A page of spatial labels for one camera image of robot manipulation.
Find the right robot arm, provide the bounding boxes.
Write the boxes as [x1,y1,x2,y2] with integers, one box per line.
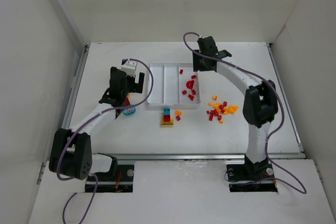
[193,36,278,174]

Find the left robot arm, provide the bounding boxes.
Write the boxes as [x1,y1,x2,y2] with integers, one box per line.
[49,67,145,181]

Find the teal frog duplo piece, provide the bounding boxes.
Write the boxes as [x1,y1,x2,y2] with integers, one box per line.
[122,105,136,116]

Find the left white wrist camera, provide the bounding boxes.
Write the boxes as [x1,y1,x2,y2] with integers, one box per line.
[121,59,138,76]

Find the teal red yellow duplo stack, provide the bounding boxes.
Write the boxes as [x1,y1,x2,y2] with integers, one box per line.
[160,108,174,126]

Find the red teal yellow duplo tower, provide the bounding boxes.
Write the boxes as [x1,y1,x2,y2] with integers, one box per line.
[125,93,131,106]

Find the white three-compartment tray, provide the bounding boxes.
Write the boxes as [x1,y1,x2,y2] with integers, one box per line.
[146,62,201,110]

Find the red orange lego pile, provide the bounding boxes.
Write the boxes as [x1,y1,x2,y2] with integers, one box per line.
[206,95,239,124]

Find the purple cable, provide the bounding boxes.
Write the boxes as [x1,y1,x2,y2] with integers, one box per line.
[183,32,308,195]
[56,58,154,224]

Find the red arch lego piece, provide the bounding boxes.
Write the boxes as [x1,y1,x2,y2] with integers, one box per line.
[186,79,195,90]

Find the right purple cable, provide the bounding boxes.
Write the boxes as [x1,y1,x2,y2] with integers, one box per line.
[183,32,308,195]

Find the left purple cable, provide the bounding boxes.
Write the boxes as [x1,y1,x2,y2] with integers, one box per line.
[56,58,154,224]

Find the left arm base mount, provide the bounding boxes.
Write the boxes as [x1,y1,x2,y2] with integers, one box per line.
[96,162,134,193]

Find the aluminium front rail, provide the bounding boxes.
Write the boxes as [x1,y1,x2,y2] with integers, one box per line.
[112,154,245,161]

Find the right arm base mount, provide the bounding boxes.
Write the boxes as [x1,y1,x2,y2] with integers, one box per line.
[224,164,278,193]

